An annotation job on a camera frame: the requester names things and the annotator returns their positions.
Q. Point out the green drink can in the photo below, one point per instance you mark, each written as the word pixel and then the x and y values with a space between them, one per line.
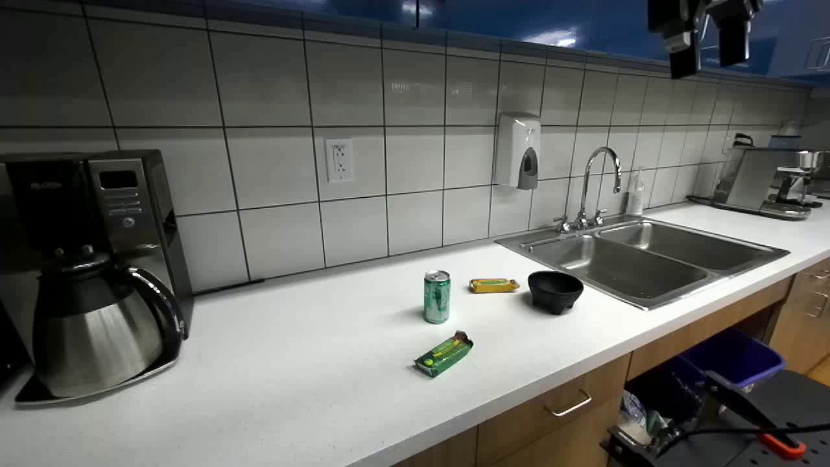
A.
pixel 437 298

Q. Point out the white wall power outlet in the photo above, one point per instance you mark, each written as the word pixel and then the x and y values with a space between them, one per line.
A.
pixel 339 160

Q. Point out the stainless steel coffee carafe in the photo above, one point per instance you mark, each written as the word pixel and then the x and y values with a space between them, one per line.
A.
pixel 95 334

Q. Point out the black robot cart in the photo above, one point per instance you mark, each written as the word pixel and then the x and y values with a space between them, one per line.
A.
pixel 780 416

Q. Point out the white wall soap dispenser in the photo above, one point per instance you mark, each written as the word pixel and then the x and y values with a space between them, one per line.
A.
pixel 516 152

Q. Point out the stainless steel double sink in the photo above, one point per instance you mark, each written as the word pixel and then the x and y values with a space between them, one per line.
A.
pixel 649 261

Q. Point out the chrome sink faucet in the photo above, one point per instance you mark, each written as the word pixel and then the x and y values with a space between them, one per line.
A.
pixel 598 172

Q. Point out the blue plastic bin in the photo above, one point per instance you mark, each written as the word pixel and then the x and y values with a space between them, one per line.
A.
pixel 733 357

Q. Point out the small clear soap bottle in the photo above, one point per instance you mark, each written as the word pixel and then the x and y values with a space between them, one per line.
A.
pixel 637 198

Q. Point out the blue glossy upper cabinets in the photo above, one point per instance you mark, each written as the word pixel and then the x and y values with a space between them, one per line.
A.
pixel 484 21

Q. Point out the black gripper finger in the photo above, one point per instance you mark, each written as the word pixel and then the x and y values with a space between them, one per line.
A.
pixel 679 40
pixel 736 36

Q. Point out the yellow snack bar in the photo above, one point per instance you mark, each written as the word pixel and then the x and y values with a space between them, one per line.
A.
pixel 493 283

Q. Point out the black bowl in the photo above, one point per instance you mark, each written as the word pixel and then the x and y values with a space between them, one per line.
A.
pixel 555 291

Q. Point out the green snack pack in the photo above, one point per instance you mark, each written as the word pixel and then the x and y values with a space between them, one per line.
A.
pixel 445 355

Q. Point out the wooden base cabinets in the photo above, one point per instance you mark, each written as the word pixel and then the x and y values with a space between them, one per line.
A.
pixel 605 407

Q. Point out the silver espresso machine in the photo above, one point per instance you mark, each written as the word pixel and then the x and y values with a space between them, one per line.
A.
pixel 760 184

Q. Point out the black drip coffee maker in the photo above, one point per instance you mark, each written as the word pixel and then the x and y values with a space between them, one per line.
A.
pixel 121 198

